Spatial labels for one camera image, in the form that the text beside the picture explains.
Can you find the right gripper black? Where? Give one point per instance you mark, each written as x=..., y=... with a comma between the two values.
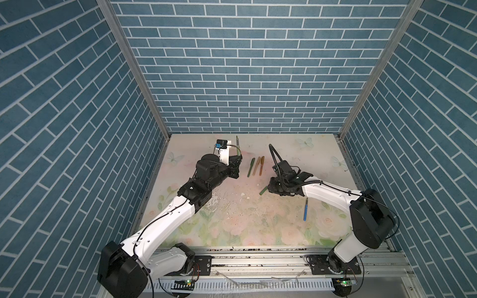
x=271, y=186

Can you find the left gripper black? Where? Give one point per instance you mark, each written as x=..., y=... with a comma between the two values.
x=233, y=169

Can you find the blue pen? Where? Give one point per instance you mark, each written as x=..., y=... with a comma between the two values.
x=305, y=214

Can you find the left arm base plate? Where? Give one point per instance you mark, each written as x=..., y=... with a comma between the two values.
x=200, y=266

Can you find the dark green pen cap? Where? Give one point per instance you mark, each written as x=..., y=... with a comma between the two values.
x=263, y=190

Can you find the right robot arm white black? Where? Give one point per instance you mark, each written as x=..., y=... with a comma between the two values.
x=372, y=221

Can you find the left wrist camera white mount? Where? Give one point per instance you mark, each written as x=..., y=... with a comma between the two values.
x=223, y=149

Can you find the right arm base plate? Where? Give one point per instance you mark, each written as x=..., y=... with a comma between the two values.
x=324, y=264

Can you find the green pen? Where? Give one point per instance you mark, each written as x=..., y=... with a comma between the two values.
x=251, y=167
x=238, y=146

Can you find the aluminium mounting rail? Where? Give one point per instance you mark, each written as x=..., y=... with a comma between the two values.
x=290, y=263

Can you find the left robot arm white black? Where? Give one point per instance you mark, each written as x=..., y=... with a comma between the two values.
x=126, y=268

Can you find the brown pen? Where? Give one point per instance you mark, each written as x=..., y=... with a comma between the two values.
x=262, y=160
x=257, y=164

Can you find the white perforated cable tray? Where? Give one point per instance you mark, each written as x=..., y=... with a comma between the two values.
x=226, y=286

